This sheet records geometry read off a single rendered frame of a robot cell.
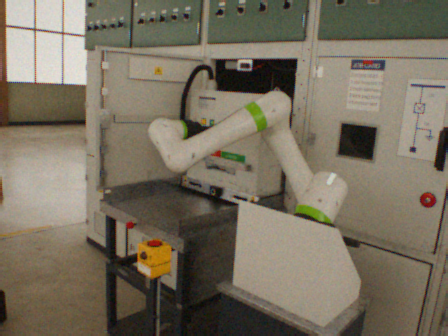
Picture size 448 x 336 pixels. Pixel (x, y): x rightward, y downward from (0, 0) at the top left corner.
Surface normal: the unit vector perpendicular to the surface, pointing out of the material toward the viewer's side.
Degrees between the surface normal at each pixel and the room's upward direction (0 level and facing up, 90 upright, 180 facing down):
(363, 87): 90
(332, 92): 90
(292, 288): 90
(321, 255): 90
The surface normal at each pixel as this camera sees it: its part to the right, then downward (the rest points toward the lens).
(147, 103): 0.51, 0.22
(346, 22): -0.69, 0.11
